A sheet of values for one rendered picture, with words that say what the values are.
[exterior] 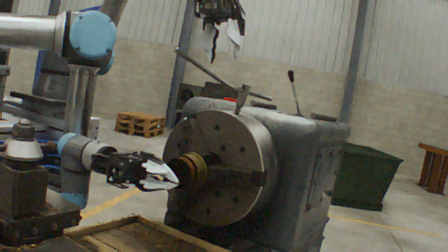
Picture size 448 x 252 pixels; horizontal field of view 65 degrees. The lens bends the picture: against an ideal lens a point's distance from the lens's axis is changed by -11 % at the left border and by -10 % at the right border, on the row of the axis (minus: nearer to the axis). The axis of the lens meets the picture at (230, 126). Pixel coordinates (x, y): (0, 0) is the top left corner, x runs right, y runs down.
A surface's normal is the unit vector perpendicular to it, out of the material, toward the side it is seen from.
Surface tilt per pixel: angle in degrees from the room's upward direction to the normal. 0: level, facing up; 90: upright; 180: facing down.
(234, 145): 90
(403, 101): 90
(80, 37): 89
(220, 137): 90
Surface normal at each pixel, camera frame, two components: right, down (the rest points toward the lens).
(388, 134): -0.18, 0.05
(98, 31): 0.54, 0.16
